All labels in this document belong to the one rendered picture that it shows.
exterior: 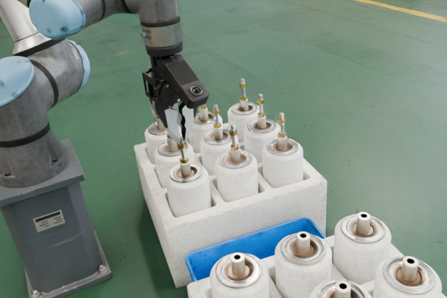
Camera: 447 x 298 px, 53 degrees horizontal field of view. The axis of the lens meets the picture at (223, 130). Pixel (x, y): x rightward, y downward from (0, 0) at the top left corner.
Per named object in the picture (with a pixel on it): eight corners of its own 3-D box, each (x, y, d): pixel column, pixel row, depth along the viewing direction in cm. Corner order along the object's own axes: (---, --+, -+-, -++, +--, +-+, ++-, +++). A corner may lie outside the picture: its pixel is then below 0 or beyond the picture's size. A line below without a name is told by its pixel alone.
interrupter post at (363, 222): (360, 236, 79) (362, 221, 77) (352, 228, 81) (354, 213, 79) (372, 232, 79) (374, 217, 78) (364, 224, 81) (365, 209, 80)
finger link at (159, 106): (176, 121, 94) (172, 82, 91) (181, 124, 93) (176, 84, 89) (156, 128, 92) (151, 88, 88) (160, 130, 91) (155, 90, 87)
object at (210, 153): (243, 185, 125) (239, 128, 117) (240, 207, 117) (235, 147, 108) (209, 185, 127) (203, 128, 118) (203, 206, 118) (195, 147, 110)
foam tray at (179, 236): (176, 289, 104) (165, 229, 95) (144, 196, 136) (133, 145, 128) (325, 239, 114) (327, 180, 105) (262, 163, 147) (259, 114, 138)
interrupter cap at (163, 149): (189, 140, 114) (188, 138, 113) (187, 156, 107) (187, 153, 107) (159, 143, 114) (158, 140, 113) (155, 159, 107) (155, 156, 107)
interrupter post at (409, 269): (406, 285, 69) (409, 269, 67) (396, 273, 71) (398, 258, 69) (420, 279, 69) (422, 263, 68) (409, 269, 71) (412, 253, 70)
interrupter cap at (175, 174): (171, 187, 96) (171, 184, 96) (167, 168, 103) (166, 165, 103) (206, 179, 98) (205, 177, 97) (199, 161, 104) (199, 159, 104)
